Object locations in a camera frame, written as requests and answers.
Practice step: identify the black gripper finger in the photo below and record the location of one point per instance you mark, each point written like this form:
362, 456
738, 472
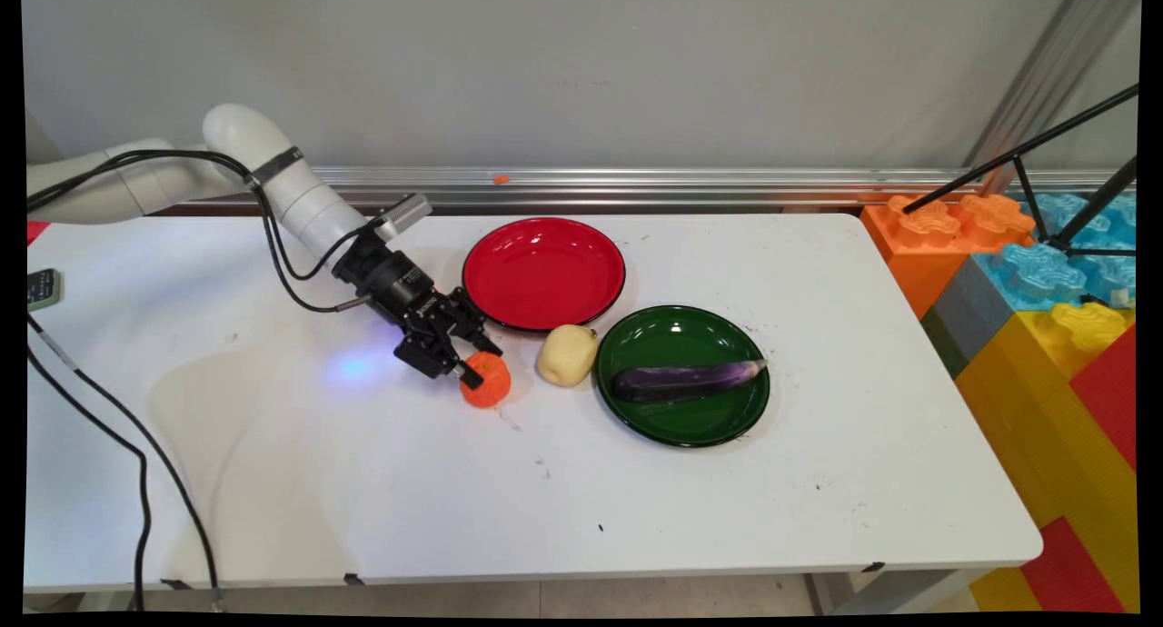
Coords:
482, 332
465, 373

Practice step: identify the black tripod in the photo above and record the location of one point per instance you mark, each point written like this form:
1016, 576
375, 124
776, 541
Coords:
1027, 150

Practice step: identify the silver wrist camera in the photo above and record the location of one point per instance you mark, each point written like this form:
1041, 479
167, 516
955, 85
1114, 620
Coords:
402, 216

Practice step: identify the red plate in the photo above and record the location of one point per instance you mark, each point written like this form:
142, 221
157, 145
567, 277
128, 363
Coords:
543, 273

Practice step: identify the pale yellow toy potato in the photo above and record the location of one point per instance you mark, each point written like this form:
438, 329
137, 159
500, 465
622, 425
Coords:
567, 356

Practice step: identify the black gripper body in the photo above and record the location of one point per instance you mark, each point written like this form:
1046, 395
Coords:
400, 286

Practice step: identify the orange giant building block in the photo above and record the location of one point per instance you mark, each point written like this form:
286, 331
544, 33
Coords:
927, 245

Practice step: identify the dark green plate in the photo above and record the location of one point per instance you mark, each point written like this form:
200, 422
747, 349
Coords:
681, 418

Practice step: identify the orange toy fruit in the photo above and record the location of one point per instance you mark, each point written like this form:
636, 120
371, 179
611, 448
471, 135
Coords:
491, 386

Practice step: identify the blue giant building block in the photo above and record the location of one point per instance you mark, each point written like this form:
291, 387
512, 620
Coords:
1036, 277

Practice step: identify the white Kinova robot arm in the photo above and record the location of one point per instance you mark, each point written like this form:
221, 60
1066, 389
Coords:
300, 195

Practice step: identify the yellow giant building block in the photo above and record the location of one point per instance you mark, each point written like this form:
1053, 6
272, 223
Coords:
1045, 427

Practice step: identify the red plastic object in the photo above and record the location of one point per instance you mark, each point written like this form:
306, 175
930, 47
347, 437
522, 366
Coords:
36, 232

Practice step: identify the small black device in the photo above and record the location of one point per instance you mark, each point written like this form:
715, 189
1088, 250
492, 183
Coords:
44, 289

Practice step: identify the grey giant building block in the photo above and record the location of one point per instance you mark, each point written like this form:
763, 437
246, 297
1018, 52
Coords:
968, 313

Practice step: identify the white table leg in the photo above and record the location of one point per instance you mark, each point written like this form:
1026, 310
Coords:
863, 591

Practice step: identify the purple toy eggplant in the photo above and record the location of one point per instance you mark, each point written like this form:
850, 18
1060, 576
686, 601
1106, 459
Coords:
681, 381

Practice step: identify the aluminium rail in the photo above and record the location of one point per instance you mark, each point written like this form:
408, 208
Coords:
727, 189

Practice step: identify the red giant building block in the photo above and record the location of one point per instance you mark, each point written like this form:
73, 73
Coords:
1113, 391
1068, 572

